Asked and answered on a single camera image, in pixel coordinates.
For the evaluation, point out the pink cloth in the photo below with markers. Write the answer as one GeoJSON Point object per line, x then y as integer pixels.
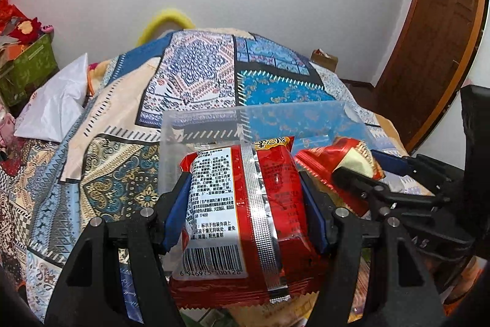
{"type": "Point", "coordinates": [7, 127]}

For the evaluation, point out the red and gold snack packet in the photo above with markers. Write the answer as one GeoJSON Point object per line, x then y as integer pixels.
{"type": "Point", "coordinates": [337, 158]}

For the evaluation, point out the white plastic bag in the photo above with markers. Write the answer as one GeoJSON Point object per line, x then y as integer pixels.
{"type": "Point", "coordinates": [57, 101]}

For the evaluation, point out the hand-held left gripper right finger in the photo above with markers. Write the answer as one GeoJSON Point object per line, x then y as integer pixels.
{"type": "Point", "coordinates": [316, 214]}

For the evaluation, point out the green patterned box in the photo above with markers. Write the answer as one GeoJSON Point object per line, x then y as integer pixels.
{"type": "Point", "coordinates": [26, 70]}

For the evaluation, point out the yellow snack packet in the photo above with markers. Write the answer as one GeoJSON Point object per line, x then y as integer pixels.
{"type": "Point", "coordinates": [268, 315]}

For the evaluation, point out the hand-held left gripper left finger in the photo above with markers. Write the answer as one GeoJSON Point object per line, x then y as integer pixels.
{"type": "Point", "coordinates": [177, 214]}

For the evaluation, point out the clear plastic container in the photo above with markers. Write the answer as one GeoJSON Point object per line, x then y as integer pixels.
{"type": "Point", "coordinates": [268, 120]}

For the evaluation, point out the colourful snack packet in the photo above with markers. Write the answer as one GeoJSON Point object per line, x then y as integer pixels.
{"type": "Point", "coordinates": [363, 292]}

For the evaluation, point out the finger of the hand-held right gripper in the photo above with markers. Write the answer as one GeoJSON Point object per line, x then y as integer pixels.
{"type": "Point", "coordinates": [386, 163]}
{"type": "Point", "coordinates": [350, 177]}

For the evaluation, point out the brown wooden door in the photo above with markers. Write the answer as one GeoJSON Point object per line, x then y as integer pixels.
{"type": "Point", "coordinates": [432, 55]}

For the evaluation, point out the large red snack packet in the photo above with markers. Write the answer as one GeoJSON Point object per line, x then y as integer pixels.
{"type": "Point", "coordinates": [264, 212]}

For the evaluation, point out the small cardboard box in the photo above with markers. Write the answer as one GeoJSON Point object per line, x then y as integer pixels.
{"type": "Point", "coordinates": [324, 59]}

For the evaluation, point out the patterned patchwork blanket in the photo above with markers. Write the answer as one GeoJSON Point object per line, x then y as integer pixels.
{"type": "Point", "coordinates": [126, 112]}

